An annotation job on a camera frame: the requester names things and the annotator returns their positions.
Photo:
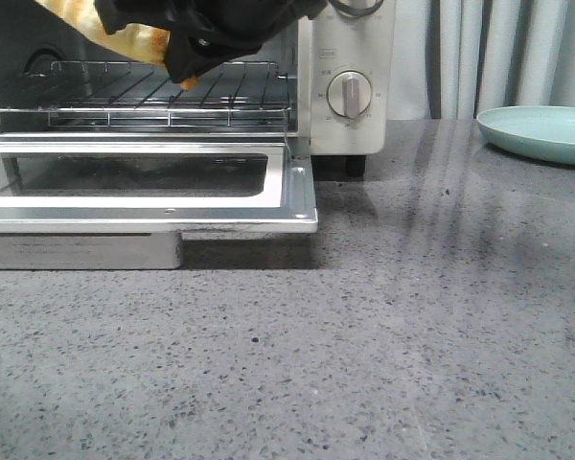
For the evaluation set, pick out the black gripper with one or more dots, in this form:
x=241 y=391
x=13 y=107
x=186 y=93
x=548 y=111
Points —
x=205 y=34

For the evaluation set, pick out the metal wire oven rack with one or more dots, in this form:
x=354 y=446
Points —
x=238 y=96

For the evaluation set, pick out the grey curtain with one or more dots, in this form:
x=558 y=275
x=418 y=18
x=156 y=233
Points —
x=455 y=59

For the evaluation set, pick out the light green plate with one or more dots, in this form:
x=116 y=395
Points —
x=544 y=133

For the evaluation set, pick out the white toaster oven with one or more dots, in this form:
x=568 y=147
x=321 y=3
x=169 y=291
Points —
x=344 y=36

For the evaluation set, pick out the orange striped croissant bread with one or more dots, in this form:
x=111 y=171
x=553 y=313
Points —
x=136 y=41

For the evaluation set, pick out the lower oven knob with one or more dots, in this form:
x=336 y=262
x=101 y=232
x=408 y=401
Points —
x=349 y=94

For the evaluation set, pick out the oven glass door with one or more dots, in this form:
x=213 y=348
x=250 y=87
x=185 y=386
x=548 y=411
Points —
x=127 y=202

